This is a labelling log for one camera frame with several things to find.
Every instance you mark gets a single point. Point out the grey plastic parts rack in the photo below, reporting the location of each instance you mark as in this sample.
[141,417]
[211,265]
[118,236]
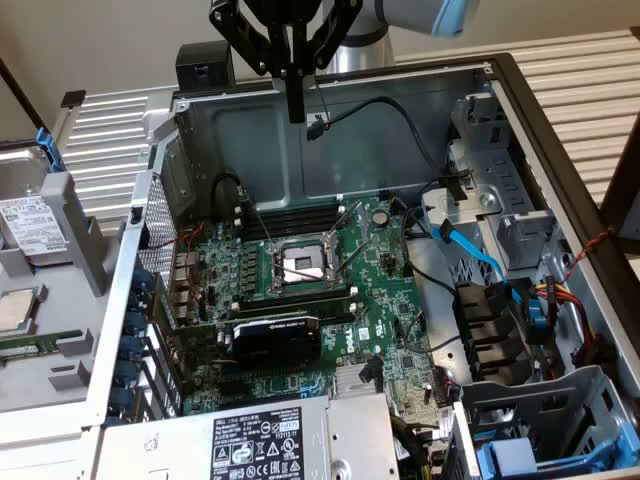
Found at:
[65,300]

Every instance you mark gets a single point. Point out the dark blue card latch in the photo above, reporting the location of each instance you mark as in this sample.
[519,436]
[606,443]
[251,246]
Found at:
[131,348]
[126,374]
[143,279]
[121,401]
[135,324]

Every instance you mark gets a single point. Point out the green Dell motherboard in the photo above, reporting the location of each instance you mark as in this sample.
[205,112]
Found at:
[365,300]

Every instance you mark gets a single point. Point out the hard disk with blue carrier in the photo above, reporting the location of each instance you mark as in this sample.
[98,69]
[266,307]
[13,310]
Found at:
[30,225]

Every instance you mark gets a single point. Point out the silver metal drive cage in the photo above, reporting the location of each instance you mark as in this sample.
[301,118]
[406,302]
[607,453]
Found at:
[435,210]

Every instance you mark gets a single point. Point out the blue drive bay clips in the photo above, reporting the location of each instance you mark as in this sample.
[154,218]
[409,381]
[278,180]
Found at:
[510,455]

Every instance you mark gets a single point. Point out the silver finned chipset heatsink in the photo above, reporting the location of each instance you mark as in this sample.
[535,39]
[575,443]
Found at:
[347,380]

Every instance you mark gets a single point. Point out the black RAM slot row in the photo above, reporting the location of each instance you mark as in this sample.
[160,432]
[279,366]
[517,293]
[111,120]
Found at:
[295,220]
[290,300]

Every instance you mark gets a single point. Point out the green RAM stick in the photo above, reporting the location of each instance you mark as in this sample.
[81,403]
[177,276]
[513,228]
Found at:
[30,344]

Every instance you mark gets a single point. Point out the black graphics card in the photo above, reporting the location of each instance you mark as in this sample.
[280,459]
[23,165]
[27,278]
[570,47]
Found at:
[275,340]

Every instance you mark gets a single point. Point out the metal CPU socket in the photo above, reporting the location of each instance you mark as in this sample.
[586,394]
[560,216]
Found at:
[300,260]

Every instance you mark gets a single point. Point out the black ribbed plastic bracket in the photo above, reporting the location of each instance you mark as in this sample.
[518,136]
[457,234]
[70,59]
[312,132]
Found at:
[480,310]

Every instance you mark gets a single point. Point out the open grey PC case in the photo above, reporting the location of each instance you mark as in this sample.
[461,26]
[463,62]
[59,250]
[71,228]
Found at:
[250,150]

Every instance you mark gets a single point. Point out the silver CPU chip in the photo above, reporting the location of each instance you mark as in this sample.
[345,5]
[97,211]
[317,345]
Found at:
[15,312]

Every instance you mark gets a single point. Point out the metal locking lever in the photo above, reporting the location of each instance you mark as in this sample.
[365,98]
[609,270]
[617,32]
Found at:
[258,220]
[352,258]

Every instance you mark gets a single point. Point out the black diagonal strip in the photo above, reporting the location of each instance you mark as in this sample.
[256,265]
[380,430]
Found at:
[24,102]

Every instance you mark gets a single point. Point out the silver coin battery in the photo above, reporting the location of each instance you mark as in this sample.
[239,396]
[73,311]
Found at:
[380,217]

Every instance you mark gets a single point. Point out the black plastic box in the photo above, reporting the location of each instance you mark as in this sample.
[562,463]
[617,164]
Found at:
[205,60]

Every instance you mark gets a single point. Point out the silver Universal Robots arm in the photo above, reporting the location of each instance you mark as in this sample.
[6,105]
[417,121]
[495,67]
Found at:
[365,55]

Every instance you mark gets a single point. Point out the blue plastic latch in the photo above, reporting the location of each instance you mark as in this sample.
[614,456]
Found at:
[535,320]

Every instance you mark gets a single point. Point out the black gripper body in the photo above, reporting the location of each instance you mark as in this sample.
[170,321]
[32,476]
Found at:
[290,10]

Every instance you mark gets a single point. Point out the grey power supply unit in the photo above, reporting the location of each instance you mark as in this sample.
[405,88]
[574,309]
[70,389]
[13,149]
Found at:
[175,440]

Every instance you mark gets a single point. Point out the metal socket cover frame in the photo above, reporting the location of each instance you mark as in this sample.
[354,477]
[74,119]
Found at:
[362,217]

